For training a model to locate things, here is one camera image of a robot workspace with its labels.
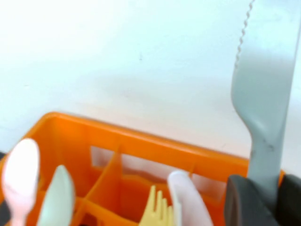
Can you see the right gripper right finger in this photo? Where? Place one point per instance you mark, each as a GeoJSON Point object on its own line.
{"type": "Point", "coordinates": [291, 200]}

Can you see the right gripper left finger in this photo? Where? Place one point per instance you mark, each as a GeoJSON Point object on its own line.
{"type": "Point", "coordinates": [242, 202]}

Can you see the yellow plastic fork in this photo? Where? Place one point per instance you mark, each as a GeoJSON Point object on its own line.
{"type": "Point", "coordinates": [157, 212]}

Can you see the grey plastic knife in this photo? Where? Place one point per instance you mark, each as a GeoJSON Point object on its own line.
{"type": "Point", "coordinates": [265, 94]}

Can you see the pink plastic spoon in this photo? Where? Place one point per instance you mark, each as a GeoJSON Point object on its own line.
{"type": "Point", "coordinates": [21, 169]}

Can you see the orange plastic cutlery holder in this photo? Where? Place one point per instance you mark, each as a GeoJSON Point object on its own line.
{"type": "Point", "coordinates": [141, 148]}

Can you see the pale green plastic spoon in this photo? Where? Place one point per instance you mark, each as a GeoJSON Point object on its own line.
{"type": "Point", "coordinates": [58, 197]}

